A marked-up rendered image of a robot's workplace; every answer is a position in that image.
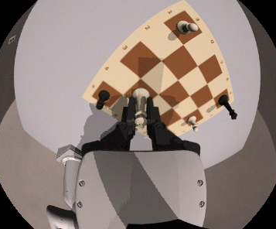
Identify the white chess pawn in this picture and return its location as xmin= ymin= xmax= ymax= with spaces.
xmin=177 ymin=21 xmax=198 ymax=34
xmin=188 ymin=115 xmax=198 ymax=132

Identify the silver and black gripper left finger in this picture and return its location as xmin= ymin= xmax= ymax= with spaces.
xmin=81 ymin=97 xmax=136 ymax=156

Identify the black chess queen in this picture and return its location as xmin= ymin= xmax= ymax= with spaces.
xmin=219 ymin=94 xmax=237 ymax=120

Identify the black pawn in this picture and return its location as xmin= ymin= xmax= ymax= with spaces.
xmin=96 ymin=91 xmax=110 ymax=110

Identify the chessboard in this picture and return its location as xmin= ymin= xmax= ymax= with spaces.
xmin=82 ymin=0 xmax=234 ymax=136

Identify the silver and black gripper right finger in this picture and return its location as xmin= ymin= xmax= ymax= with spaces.
xmin=146 ymin=97 xmax=200 ymax=156

